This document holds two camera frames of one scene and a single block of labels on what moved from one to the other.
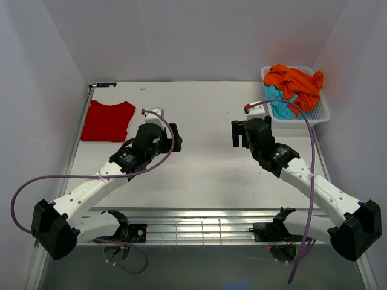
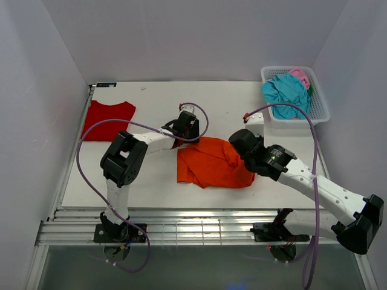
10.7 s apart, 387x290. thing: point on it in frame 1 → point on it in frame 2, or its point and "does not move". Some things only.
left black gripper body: [164, 145] → [194, 133]
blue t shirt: [280, 109] does not move
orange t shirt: [306, 88] → [213, 162]
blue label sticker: [106, 84] does not move
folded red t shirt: [105, 122] does not move
